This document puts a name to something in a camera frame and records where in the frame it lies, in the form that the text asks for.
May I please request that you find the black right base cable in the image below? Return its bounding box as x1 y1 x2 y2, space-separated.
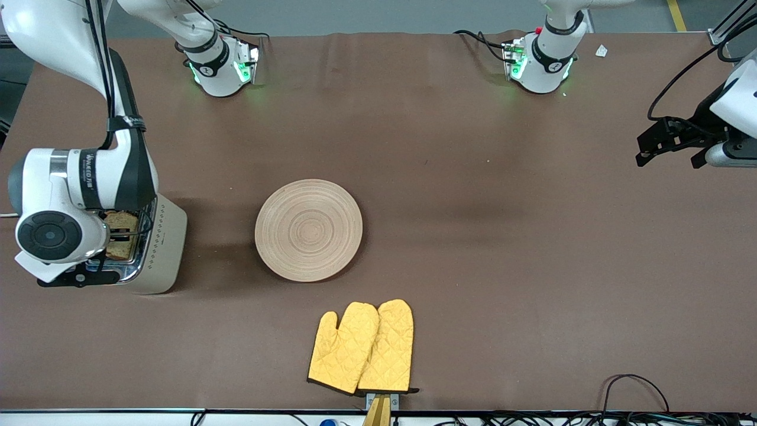
186 0 267 43

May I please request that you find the black left base cable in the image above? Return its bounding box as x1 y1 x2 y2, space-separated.
454 30 515 63

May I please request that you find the black base cable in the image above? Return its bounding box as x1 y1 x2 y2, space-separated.
454 30 515 63
186 0 267 43

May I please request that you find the aluminium frame profile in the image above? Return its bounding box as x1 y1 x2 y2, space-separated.
708 0 757 46

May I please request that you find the yellow quilted oven mitt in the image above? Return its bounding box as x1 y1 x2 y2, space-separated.
307 302 380 396
357 299 420 395

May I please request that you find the beige chrome two-slot toaster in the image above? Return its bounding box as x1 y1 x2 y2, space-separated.
89 194 188 295

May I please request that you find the round wooden plate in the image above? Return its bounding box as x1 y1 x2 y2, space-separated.
254 179 364 283

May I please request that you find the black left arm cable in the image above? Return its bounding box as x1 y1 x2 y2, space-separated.
647 27 757 122

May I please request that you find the black looped cable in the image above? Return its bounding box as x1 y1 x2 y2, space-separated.
602 374 672 414

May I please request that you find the black cable tangle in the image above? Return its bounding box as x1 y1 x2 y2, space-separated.
435 412 757 426

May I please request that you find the brown table cover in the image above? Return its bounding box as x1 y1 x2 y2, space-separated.
0 30 757 413

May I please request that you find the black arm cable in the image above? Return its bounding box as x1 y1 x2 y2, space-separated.
647 27 757 122
85 0 156 237

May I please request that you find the brown bread slice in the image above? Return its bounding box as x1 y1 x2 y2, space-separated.
102 211 140 261

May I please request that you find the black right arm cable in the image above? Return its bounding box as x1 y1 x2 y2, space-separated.
85 0 156 237

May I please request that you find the grey metal bracket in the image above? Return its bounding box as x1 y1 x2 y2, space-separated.
365 393 400 412

